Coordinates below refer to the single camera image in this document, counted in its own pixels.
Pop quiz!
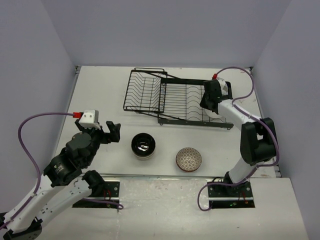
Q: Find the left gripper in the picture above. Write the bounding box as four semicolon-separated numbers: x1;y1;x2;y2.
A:
76;118;121;166

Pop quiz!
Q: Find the white bowl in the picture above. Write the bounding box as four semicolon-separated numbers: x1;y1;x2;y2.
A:
204;108;222;119
219;80;229;96

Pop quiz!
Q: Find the tan black bowl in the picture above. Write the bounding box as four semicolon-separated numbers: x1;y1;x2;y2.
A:
131;133;156;152

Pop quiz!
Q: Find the beige bowl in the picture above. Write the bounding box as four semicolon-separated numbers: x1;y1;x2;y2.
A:
132;150;156;161

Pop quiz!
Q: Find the brown patterned bowl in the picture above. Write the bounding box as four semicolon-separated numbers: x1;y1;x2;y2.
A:
175;147;203;173

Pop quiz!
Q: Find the white bowl front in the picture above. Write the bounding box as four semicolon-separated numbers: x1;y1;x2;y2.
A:
204;108;222;119

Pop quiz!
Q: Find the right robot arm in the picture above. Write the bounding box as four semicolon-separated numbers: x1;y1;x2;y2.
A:
200;78;279;197

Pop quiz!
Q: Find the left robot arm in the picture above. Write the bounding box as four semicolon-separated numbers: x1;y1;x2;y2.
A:
0;120;121;240

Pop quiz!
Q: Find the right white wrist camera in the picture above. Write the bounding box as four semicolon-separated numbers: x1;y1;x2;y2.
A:
212;73;229;96

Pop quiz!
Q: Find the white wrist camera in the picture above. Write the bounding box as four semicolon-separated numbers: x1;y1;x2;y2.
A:
72;109;99;128
212;73;229;96

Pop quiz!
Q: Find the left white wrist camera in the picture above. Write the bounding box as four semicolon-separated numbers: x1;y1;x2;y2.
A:
72;109;99;128

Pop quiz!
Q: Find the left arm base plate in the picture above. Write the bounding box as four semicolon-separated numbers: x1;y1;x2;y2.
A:
72;181;122;210

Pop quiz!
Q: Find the black wire dish rack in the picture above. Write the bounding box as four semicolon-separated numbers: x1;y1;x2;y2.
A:
123;67;234;130

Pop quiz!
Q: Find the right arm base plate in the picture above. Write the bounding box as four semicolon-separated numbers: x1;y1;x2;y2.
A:
207;181;255;209

